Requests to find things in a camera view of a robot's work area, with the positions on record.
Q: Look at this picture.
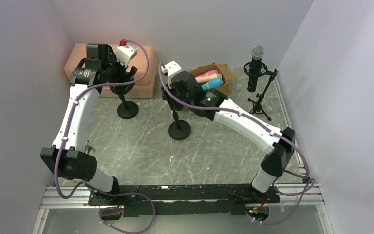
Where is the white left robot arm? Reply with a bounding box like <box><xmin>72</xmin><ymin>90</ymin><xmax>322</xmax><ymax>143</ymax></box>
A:
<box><xmin>40</xmin><ymin>43</ymin><xmax>137</xmax><ymax>199</ymax></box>

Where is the black microphone silver grille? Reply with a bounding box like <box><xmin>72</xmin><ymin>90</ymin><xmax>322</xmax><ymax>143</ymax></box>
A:
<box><xmin>247</xmin><ymin>45</ymin><xmax>265</xmax><ymax>92</ymax></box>

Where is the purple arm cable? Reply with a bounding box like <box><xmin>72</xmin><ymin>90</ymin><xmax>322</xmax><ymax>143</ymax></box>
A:
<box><xmin>54</xmin><ymin>39</ymin><xmax>156</xmax><ymax>234</ymax></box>
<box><xmin>159</xmin><ymin>62</ymin><xmax>316</xmax><ymax>226</ymax></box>

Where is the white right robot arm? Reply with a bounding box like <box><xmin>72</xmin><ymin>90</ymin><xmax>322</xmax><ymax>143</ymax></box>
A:
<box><xmin>159</xmin><ymin>72</ymin><xmax>297</xmax><ymax>194</ymax></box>

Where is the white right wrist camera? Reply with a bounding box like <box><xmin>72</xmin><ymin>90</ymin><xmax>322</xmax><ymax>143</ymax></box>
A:
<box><xmin>160</xmin><ymin>61</ymin><xmax>183</xmax><ymax>85</ymax></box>

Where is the beige toy microphone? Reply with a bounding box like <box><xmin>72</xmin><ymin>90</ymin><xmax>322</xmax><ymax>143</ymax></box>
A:
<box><xmin>195</xmin><ymin>73</ymin><xmax>222</xmax><ymax>83</ymax></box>

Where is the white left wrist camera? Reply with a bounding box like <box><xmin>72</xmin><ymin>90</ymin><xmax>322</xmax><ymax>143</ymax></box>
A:
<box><xmin>114</xmin><ymin>39</ymin><xmax>138</xmax><ymax>68</ymax></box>

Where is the black tripod microphone stand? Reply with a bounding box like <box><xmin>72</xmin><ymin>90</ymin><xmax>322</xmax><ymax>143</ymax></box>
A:
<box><xmin>243</xmin><ymin>62</ymin><xmax>278</xmax><ymax>121</ymax></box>

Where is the claw hammer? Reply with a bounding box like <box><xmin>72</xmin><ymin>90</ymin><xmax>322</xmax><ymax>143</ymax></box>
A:
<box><xmin>84</xmin><ymin>140</ymin><xmax>95</xmax><ymax>154</ymax></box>

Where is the clip mount desk stand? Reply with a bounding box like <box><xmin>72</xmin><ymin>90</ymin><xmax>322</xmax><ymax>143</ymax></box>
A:
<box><xmin>162</xmin><ymin>89</ymin><xmax>191</xmax><ymax>140</ymax></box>

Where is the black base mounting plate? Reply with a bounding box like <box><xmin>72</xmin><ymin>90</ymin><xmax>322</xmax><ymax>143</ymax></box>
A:
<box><xmin>88</xmin><ymin>184</ymin><xmax>280</xmax><ymax>217</ymax></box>

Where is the blue toy microphone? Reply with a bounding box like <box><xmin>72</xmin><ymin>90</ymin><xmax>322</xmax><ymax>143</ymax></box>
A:
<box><xmin>201</xmin><ymin>77</ymin><xmax>223</xmax><ymax>90</ymax></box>

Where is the shock mount desk stand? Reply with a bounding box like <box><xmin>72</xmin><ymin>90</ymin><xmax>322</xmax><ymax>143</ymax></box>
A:
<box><xmin>110</xmin><ymin>84</ymin><xmax>139</xmax><ymax>119</ymax></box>

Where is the brown cardboard box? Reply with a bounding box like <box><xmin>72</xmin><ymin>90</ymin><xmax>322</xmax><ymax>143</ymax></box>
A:
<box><xmin>183</xmin><ymin>63</ymin><xmax>237</xmax><ymax>112</ymax></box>

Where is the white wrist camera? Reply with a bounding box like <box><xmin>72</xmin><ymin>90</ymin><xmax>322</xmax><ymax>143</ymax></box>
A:
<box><xmin>114</xmin><ymin>39</ymin><xmax>138</xmax><ymax>68</ymax></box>
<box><xmin>160</xmin><ymin>61</ymin><xmax>183</xmax><ymax>85</ymax></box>

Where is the orange plastic storage box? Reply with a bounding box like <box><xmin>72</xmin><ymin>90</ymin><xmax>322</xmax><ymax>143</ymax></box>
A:
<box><xmin>64</xmin><ymin>43</ymin><xmax>157</xmax><ymax>98</ymax></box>

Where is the pink toy microphone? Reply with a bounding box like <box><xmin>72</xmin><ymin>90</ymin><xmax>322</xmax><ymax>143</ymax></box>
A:
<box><xmin>198</xmin><ymin>69</ymin><xmax>218</xmax><ymax>77</ymax></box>

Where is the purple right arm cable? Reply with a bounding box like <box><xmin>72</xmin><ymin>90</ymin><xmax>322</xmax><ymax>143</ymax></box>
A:
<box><xmin>159</xmin><ymin>62</ymin><xmax>316</xmax><ymax>226</ymax></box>

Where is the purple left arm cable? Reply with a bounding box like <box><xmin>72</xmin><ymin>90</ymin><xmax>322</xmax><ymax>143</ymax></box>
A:
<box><xmin>54</xmin><ymin>39</ymin><xmax>156</xmax><ymax>234</ymax></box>

